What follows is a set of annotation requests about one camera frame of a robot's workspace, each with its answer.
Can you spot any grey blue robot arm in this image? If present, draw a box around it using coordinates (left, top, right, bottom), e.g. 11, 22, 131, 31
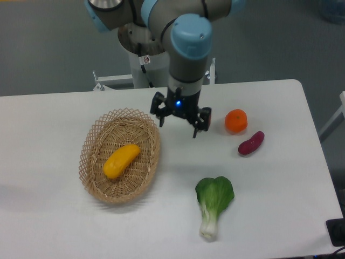
85, 1, 246, 133

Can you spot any green bok choy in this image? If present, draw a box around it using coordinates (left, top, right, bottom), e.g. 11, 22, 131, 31
195, 176, 235, 240

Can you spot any yellow mango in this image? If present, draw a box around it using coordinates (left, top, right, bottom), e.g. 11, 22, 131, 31
103, 144, 141, 179

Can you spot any purple sweet potato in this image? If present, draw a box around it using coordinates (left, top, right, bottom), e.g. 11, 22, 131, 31
238, 131, 265, 155

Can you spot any woven wicker basket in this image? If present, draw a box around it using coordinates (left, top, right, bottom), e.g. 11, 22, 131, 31
79, 108, 160, 204

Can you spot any white table leg right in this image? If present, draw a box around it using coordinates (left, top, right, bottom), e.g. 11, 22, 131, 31
318, 91, 344, 143

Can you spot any black cable on pedestal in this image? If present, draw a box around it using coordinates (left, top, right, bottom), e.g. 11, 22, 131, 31
137, 43, 155, 88

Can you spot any orange tangerine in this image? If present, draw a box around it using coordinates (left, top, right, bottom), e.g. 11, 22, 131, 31
224, 109, 248, 133

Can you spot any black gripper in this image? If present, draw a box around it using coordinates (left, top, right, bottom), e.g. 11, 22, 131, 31
150, 88, 212, 138

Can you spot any white metal base frame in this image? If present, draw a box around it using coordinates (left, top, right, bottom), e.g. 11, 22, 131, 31
92, 57, 218, 91

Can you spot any black device at table edge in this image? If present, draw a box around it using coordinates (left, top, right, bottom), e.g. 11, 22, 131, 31
326, 218, 344, 247

